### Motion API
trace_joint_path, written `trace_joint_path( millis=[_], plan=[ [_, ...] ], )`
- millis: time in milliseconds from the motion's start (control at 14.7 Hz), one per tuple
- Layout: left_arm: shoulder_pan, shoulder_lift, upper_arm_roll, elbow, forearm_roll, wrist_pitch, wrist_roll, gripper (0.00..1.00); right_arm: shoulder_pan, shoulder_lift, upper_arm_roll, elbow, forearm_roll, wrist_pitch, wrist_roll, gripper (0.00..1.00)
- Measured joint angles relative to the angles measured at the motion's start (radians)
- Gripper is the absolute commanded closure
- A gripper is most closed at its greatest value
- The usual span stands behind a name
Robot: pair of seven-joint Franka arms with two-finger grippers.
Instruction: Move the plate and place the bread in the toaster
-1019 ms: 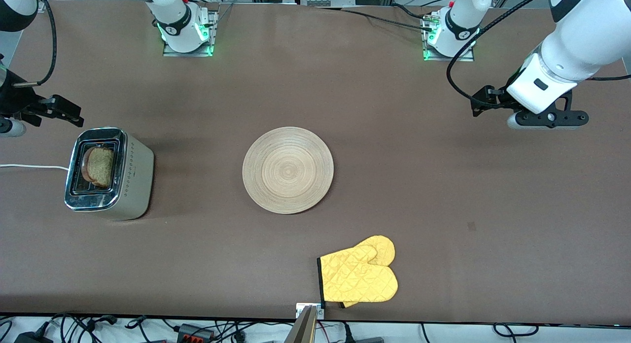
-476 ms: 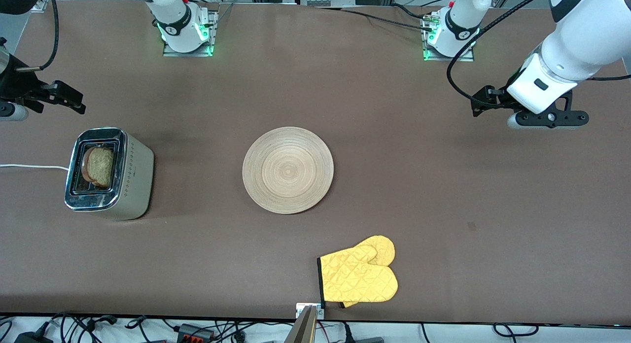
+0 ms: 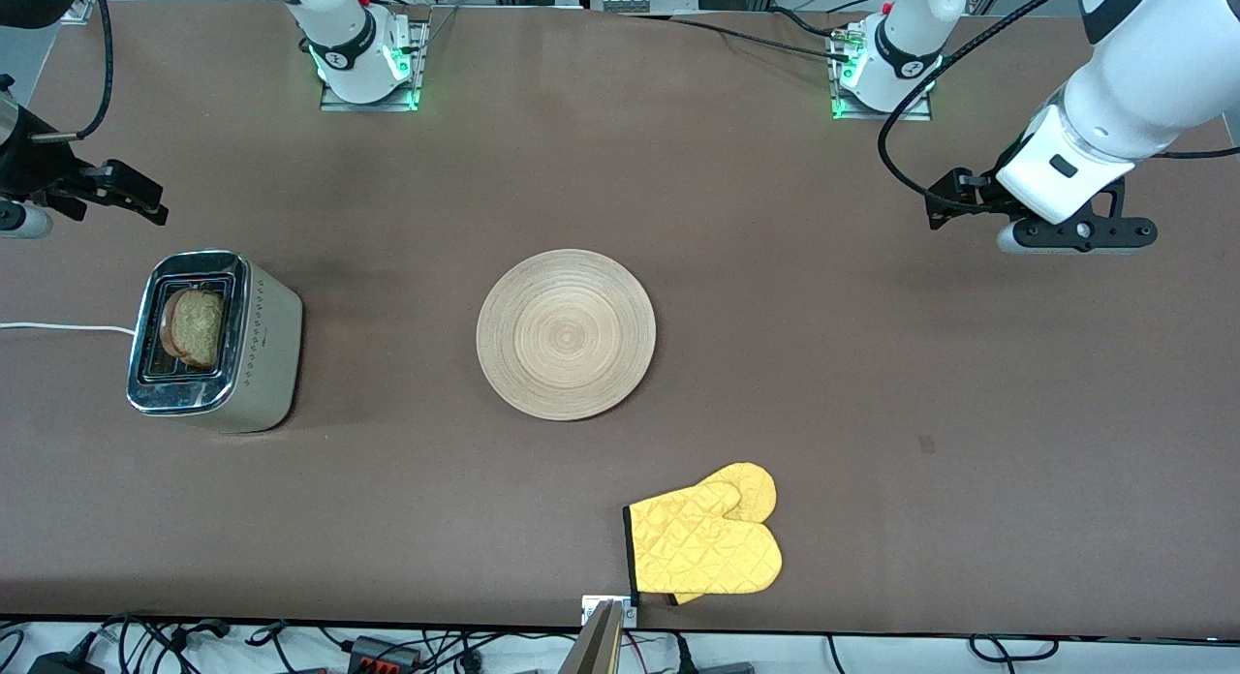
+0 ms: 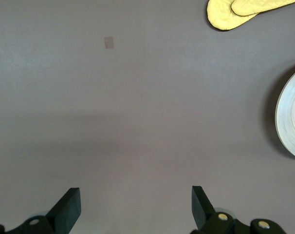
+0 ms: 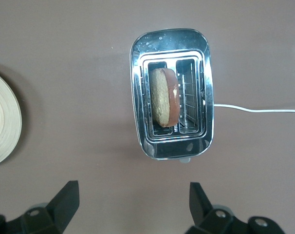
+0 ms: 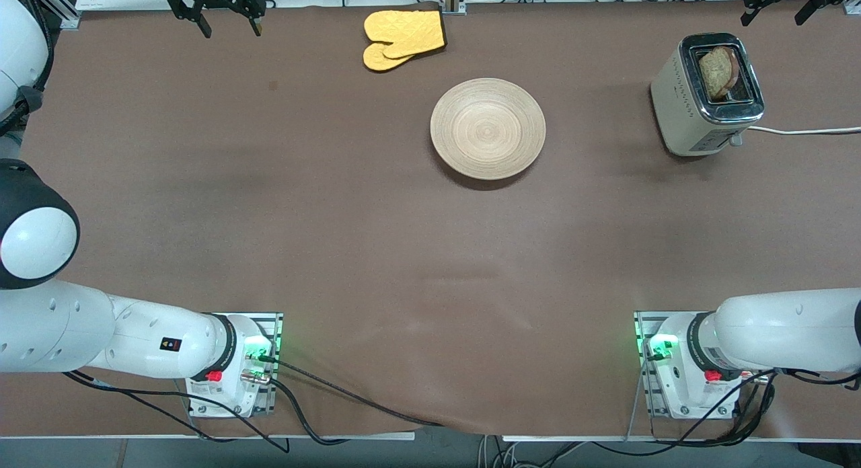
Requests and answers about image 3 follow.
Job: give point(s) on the black power adapter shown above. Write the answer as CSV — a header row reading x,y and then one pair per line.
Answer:
x,y
63,666

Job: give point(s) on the metal table corner bracket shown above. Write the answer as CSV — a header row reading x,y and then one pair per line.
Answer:
x,y
83,14

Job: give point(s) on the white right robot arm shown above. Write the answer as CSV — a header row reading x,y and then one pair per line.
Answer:
x,y
349,54

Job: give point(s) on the silver two-slot toaster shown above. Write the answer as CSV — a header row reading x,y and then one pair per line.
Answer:
x,y
271,364

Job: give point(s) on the aluminium camera mount post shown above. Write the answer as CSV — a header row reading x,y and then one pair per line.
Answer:
x,y
601,645

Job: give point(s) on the black box orange connectors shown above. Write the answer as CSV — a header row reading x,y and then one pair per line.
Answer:
x,y
383,657

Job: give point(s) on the yellow quilted oven mitt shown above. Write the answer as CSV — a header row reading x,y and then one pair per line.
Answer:
x,y
702,543

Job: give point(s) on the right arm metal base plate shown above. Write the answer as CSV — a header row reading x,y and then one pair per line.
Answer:
x,y
334,105

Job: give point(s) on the brown bread slice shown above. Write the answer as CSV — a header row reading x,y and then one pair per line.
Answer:
x,y
194,327

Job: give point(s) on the round wooden plate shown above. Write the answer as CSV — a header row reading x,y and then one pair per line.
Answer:
x,y
567,335

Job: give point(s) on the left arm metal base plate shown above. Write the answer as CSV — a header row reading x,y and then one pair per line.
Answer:
x,y
915,115

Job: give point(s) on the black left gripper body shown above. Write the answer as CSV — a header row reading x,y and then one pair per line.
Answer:
x,y
980,194

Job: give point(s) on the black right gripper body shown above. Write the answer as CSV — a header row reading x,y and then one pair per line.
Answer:
x,y
31,167

